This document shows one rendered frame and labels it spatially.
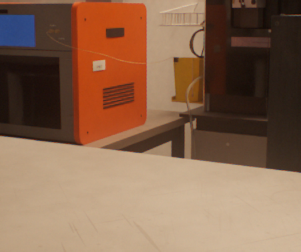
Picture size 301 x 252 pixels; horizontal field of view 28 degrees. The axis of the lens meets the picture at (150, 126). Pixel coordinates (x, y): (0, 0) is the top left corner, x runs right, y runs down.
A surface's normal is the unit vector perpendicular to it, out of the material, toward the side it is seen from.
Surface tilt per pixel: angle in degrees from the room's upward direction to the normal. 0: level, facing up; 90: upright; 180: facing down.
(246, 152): 90
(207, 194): 0
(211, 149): 90
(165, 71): 90
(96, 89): 90
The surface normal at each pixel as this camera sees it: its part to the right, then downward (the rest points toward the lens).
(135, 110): 0.88, 0.09
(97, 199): 0.00, -0.98
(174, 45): -0.47, 0.16
